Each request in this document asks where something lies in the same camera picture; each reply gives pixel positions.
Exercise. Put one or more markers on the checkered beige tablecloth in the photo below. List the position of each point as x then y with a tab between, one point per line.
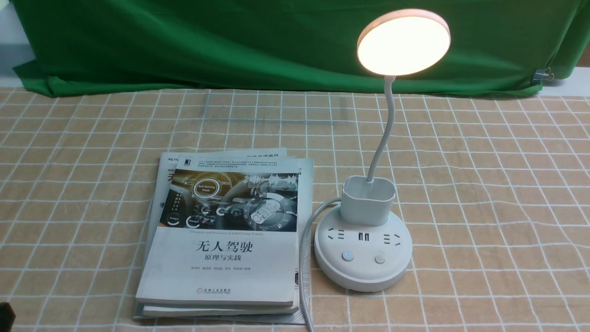
495	193

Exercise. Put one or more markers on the black object at corner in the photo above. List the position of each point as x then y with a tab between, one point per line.
7	317

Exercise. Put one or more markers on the white desk lamp with base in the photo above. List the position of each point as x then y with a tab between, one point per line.
360	244

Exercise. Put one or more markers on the bottom white book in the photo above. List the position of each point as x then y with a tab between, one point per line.
289	315

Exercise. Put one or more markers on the metal binder clip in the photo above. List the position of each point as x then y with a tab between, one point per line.
541	76

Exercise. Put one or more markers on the green backdrop cloth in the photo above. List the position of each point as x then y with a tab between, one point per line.
85	47

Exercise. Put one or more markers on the top self-driving textbook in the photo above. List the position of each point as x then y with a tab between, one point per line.
230	258

